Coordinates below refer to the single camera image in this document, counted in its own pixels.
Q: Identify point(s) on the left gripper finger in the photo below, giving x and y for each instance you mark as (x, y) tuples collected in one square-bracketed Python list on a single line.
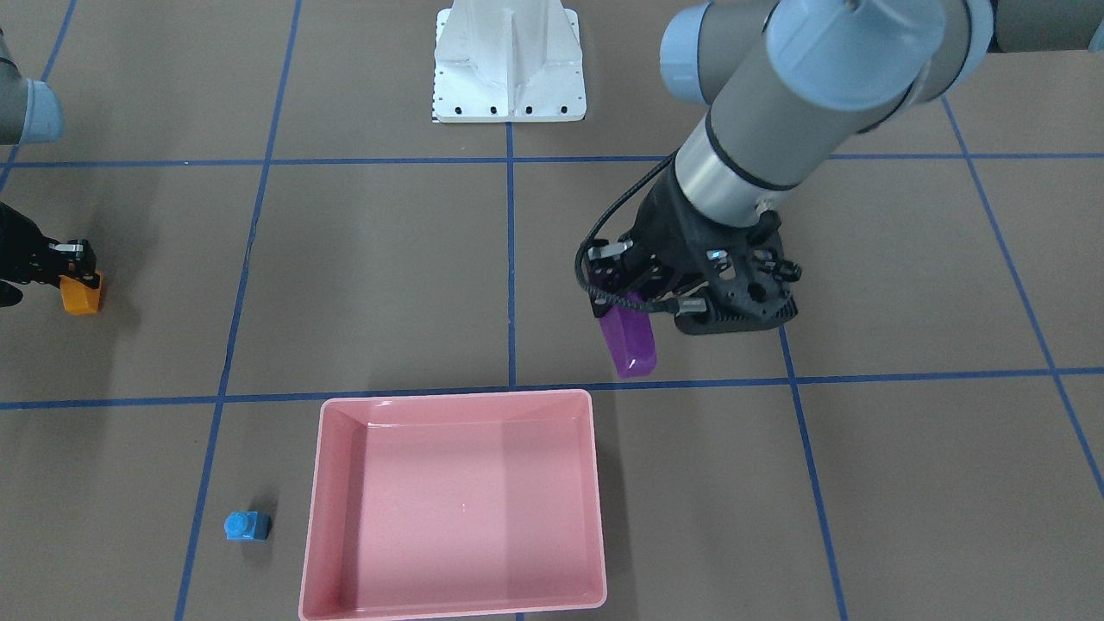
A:
[(605, 270)]

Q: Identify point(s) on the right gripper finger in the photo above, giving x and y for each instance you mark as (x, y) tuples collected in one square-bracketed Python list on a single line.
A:
[(73, 259)]

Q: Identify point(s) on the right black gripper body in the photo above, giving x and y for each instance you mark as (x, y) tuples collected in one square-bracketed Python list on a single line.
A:
[(19, 250)]

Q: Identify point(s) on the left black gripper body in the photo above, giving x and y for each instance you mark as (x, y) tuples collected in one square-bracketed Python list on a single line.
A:
[(667, 226)]

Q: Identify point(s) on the orange block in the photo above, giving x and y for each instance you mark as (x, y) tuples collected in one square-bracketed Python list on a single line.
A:
[(82, 297)]

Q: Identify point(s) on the purple block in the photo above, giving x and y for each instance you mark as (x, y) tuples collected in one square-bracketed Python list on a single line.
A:
[(630, 341)]

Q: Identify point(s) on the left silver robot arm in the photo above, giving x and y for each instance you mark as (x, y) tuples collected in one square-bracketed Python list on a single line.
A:
[(785, 83)]

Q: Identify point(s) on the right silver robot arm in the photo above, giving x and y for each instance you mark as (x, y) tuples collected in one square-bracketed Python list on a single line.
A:
[(31, 114)]

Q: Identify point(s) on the pink plastic box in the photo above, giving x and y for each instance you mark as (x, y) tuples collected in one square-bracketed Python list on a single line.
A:
[(454, 505)]

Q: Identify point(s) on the small blue block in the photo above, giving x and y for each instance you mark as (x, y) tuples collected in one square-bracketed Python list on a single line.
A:
[(247, 526)]

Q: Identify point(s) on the white pedestal column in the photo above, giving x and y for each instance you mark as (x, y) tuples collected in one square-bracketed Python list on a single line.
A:
[(508, 61)]

